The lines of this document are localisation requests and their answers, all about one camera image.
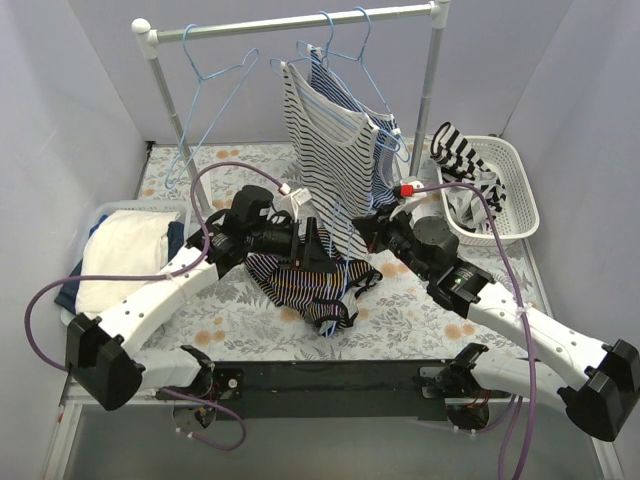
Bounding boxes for wide black white striped tank top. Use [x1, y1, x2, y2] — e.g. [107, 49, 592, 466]
[430, 122, 506, 234]

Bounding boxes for white black thin striped tank top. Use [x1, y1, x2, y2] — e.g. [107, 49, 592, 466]
[279, 62, 379, 259]

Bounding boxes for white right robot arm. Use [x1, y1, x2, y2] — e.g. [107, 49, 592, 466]
[353, 213, 639, 442]

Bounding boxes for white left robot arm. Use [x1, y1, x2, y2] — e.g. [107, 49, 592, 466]
[65, 185, 337, 411]

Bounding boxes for blue white striped tank top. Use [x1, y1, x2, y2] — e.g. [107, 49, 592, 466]
[306, 45, 402, 207]

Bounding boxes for white perforated plastic basket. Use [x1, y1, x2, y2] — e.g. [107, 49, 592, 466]
[441, 135, 540, 247]

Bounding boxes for floral patterned table mat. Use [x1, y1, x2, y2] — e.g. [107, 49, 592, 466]
[138, 143, 549, 361]

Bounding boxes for white plastic basket left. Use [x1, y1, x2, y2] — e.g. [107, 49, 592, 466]
[59, 199, 194, 330]

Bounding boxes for silver white clothes rack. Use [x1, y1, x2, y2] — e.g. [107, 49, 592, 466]
[131, 1, 450, 213]

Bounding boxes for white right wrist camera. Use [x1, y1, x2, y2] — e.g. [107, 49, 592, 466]
[390, 176, 427, 220]

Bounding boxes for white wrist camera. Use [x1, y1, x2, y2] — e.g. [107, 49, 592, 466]
[279, 183, 312, 221]
[390, 176, 427, 220]

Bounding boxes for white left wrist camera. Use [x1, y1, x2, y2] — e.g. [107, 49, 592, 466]
[279, 183, 312, 221]

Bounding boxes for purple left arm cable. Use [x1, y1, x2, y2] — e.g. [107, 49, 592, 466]
[23, 160, 291, 451]

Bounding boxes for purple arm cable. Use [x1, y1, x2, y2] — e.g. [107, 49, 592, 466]
[399, 180, 539, 480]
[23, 160, 291, 451]

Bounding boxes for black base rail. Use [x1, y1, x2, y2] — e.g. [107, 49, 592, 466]
[149, 357, 506, 422]

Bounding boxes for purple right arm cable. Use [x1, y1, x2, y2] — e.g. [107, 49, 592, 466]
[399, 180, 539, 480]

